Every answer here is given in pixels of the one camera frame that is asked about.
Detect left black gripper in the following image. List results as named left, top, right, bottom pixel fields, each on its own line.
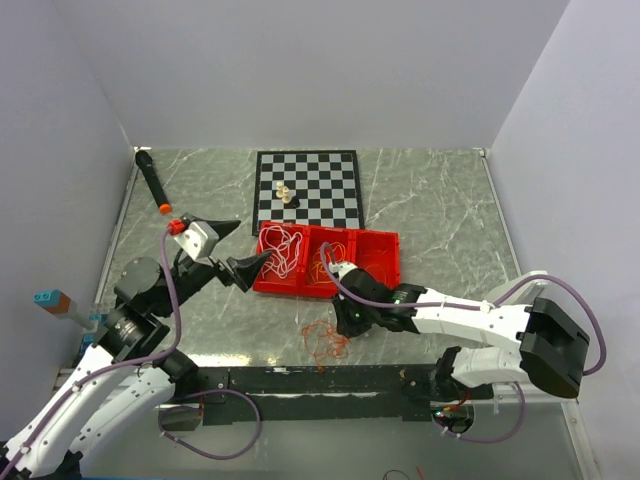
left=154, top=220, right=271, bottom=316

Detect orange cable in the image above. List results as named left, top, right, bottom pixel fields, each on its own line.
left=301, top=242, right=396, bottom=375

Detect white cable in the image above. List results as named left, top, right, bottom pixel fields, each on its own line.
left=257, top=224, right=304, bottom=280

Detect yellow cable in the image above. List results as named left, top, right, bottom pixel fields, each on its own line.
left=305, top=242, right=351, bottom=286

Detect red three-compartment bin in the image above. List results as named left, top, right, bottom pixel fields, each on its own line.
left=252, top=220, right=401, bottom=301

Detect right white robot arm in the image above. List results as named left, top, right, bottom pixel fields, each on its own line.
left=328, top=262, right=590, bottom=399

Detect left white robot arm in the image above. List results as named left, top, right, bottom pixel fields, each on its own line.
left=1, top=215, right=270, bottom=479

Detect cream chess piece short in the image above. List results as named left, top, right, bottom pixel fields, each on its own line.
left=281, top=187, right=291, bottom=204

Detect black white chessboard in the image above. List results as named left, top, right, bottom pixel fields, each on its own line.
left=252, top=150, right=365, bottom=236

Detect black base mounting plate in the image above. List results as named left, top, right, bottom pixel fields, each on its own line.
left=137, top=364, right=494, bottom=426

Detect black marker orange cap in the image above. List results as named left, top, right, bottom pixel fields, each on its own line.
left=135, top=150, right=172, bottom=215

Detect blue lego bricks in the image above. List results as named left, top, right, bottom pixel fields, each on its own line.
left=79, top=307, right=108, bottom=355

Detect white grey stand device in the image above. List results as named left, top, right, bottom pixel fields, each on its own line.
left=483, top=270, right=549, bottom=306

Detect blue brown toy block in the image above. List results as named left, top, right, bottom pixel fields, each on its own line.
left=33, top=289, right=93, bottom=330

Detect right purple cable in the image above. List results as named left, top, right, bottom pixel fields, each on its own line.
left=320, top=242, right=607, bottom=445

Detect purple cable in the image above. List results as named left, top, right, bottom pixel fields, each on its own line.
left=0, top=227, right=261, bottom=459
left=320, top=242, right=607, bottom=445

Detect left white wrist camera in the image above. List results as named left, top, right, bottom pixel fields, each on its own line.
left=174, top=214, right=220, bottom=265

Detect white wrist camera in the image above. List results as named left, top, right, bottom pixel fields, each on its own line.
left=174, top=214, right=220, bottom=265
left=328, top=261, right=357, bottom=282

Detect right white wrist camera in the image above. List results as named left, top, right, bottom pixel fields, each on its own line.
left=328, top=261, right=357, bottom=282

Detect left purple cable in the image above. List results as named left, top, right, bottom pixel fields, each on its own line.
left=0, top=227, right=261, bottom=459

